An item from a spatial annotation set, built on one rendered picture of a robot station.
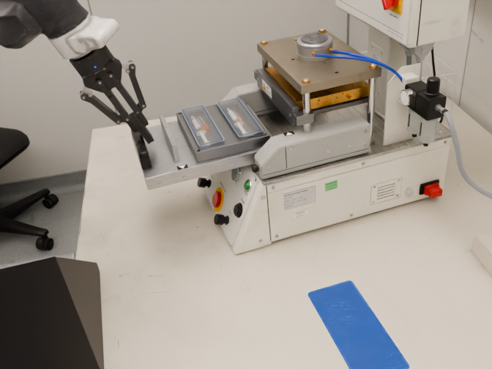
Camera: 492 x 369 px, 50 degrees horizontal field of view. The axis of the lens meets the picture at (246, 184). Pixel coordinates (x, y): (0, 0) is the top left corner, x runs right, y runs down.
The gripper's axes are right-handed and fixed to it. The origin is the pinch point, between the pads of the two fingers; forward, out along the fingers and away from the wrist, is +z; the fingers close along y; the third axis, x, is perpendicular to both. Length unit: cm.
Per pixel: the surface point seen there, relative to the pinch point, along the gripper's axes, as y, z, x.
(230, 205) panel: -7.0, 25.3, 7.2
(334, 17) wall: -94, 68, -128
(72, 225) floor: 68, 83, -118
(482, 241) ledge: -48, 43, 39
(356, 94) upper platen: -43.1, 14.6, 11.4
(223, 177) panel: -9.0, 23.5, -1.2
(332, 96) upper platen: -38.1, 11.7, 11.3
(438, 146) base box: -54, 34, 18
